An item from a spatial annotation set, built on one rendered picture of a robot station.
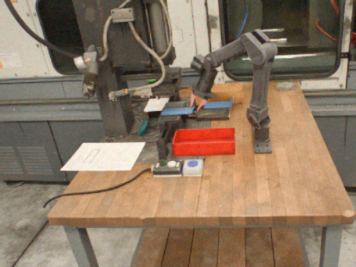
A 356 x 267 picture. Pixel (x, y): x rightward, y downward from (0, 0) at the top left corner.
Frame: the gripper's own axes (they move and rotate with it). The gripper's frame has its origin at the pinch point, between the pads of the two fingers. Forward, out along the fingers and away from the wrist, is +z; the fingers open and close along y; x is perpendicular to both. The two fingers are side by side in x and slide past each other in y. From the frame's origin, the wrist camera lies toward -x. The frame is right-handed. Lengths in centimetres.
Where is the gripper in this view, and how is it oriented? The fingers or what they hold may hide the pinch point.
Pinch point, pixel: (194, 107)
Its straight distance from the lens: 151.6
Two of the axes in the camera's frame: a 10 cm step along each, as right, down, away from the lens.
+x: -1.0, 3.7, -9.2
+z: -4.1, 8.3, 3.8
